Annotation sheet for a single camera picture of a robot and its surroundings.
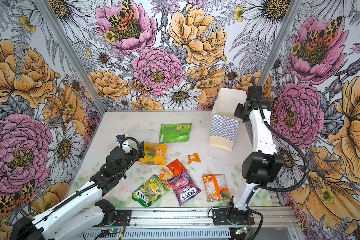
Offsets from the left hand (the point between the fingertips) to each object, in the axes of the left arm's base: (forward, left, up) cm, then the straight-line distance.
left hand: (135, 147), depth 81 cm
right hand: (+12, -56, +9) cm, 58 cm away
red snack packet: (-5, -21, -15) cm, 26 cm away
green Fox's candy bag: (-19, -8, -13) cm, 25 cm away
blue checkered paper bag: (+11, -48, +6) cm, 50 cm away
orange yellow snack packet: (-10, -15, -16) cm, 24 cm away
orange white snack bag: (-17, -43, -14) cm, 48 cm away
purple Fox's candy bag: (-17, -26, -14) cm, 34 cm away
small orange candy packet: (+1, -32, -15) cm, 36 cm away
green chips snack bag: (+21, -20, -15) cm, 33 cm away
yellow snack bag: (+1, -8, -10) cm, 13 cm away
